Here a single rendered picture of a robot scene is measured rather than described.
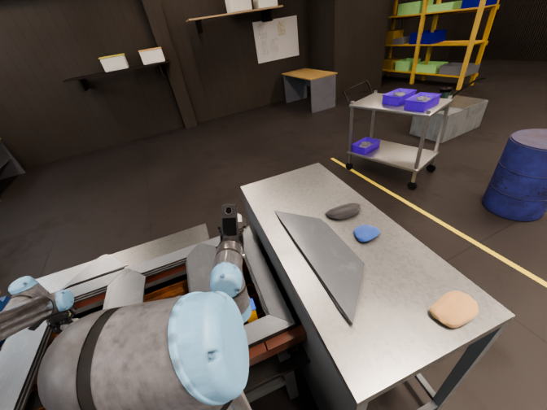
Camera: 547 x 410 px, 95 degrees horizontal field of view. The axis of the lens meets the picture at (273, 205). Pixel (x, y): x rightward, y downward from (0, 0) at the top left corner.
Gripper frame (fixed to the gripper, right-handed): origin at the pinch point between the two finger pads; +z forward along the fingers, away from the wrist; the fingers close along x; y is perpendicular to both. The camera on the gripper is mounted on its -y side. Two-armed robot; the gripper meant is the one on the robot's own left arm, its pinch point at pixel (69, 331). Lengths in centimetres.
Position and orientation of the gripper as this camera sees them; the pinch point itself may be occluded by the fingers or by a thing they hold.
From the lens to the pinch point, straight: 158.8
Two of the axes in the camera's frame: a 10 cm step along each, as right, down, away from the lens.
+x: -3.5, -5.1, 7.8
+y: 9.3, -3.1, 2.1
